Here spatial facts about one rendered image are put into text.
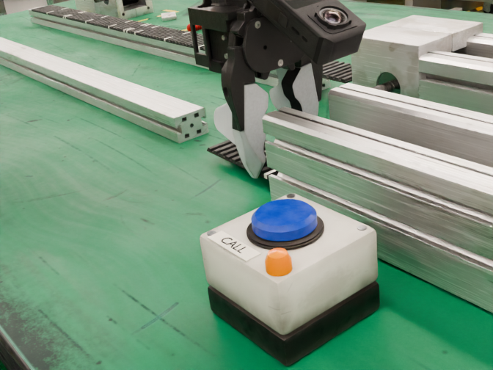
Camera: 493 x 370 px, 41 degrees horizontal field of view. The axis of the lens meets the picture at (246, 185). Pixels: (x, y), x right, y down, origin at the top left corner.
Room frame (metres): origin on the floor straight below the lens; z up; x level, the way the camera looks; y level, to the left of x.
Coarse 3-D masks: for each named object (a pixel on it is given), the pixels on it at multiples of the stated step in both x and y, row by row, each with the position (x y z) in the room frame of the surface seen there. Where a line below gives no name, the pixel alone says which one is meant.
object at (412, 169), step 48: (336, 96) 0.53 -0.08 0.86; (384, 96) 0.50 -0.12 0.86; (288, 144) 0.49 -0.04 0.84; (336, 144) 0.43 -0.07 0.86; (384, 144) 0.41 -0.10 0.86; (432, 144) 0.45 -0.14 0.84; (480, 144) 0.41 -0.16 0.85; (288, 192) 0.48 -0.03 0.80; (336, 192) 0.43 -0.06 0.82; (384, 192) 0.39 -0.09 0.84; (432, 192) 0.36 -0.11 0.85; (480, 192) 0.33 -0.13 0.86; (384, 240) 0.39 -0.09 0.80; (432, 240) 0.37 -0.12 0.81; (480, 240) 0.33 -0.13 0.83; (480, 288) 0.33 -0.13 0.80
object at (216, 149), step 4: (228, 140) 0.63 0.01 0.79; (220, 144) 0.63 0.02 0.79; (224, 144) 0.63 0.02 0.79; (228, 144) 0.63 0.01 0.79; (232, 144) 0.62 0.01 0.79; (208, 148) 0.62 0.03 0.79; (212, 148) 0.62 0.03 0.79; (216, 148) 0.62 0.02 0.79; (220, 148) 0.61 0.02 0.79; (224, 148) 0.61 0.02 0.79; (228, 148) 0.62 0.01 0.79; (212, 152) 0.61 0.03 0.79; (216, 152) 0.61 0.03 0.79; (220, 152) 0.61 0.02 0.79
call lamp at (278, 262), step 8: (280, 248) 0.32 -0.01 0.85; (272, 256) 0.31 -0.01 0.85; (280, 256) 0.31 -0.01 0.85; (288, 256) 0.31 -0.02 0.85; (272, 264) 0.31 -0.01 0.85; (280, 264) 0.31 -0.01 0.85; (288, 264) 0.31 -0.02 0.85; (272, 272) 0.31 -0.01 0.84; (280, 272) 0.31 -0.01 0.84; (288, 272) 0.31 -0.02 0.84
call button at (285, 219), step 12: (264, 204) 0.37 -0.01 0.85; (276, 204) 0.36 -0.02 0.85; (288, 204) 0.36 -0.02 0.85; (300, 204) 0.36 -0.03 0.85; (252, 216) 0.36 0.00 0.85; (264, 216) 0.35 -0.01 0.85; (276, 216) 0.35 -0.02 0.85; (288, 216) 0.35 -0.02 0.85; (300, 216) 0.35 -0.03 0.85; (312, 216) 0.35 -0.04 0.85; (252, 228) 0.35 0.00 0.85; (264, 228) 0.34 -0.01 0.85; (276, 228) 0.34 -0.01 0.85; (288, 228) 0.34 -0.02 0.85; (300, 228) 0.34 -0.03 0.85; (312, 228) 0.34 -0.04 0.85; (276, 240) 0.34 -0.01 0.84; (288, 240) 0.33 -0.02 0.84
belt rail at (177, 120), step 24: (0, 48) 1.17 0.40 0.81; (24, 48) 1.15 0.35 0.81; (24, 72) 1.08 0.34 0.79; (48, 72) 0.98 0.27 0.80; (72, 72) 0.94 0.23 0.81; (96, 72) 0.92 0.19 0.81; (96, 96) 0.87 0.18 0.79; (120, 96) 0.79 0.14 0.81; (144, 96) 0.77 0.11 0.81; (168, 96) 0.76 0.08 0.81; (144, 120) 0.74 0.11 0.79; (168, 120) 0.69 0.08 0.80; (192, 120) 0.69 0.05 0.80
